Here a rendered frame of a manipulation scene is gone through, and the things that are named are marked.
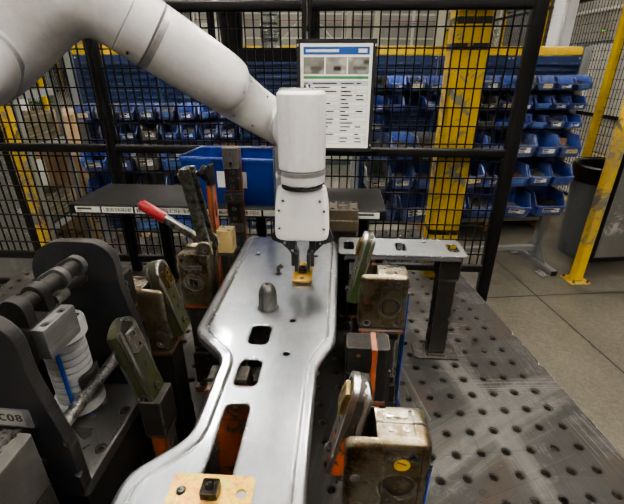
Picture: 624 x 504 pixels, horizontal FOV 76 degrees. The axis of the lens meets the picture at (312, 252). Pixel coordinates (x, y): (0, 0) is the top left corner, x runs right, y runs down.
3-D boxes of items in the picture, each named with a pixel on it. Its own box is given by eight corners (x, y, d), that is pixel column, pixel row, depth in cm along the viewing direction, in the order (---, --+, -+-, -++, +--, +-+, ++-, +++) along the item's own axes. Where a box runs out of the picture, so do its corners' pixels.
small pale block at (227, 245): (243, 367, 101) (231, 231, 85) (229, 366, 101) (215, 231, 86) (246, 357, 104) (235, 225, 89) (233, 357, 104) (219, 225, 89)
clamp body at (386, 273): (403, 429, 83) (422, 283, 69) (346, 426, 84) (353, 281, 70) (397, 397, 92) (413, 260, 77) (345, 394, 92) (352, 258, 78)
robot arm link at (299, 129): (270, 164, 75) (289, 175, 67) (267, 87, 69) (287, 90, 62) (311, 159, 78) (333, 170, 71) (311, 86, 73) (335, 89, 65)
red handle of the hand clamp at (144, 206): (210, 246, 78) (136, 201, 75) (205, 254, 79) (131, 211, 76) (216, 237, 82) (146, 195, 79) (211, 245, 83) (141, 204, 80)
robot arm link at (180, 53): (132, 65, 65) (282, 154, 82) (140, 65, 52) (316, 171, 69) (157, 13, 64) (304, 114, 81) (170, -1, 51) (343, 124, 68)
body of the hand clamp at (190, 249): (224, 393, 92) (208, 255, 78) (195, 391, 93) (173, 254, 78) (231, 375, 98) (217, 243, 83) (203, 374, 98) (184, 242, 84)
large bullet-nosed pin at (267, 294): (276, 320, 70) (274, 287, 67) (258, 319, 70) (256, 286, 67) (278, 310, 72) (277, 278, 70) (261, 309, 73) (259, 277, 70)
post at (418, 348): (458, 360, 103) (477, 259, 91) (414, 358, 103) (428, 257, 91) (452, 345, 109) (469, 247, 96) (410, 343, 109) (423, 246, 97)
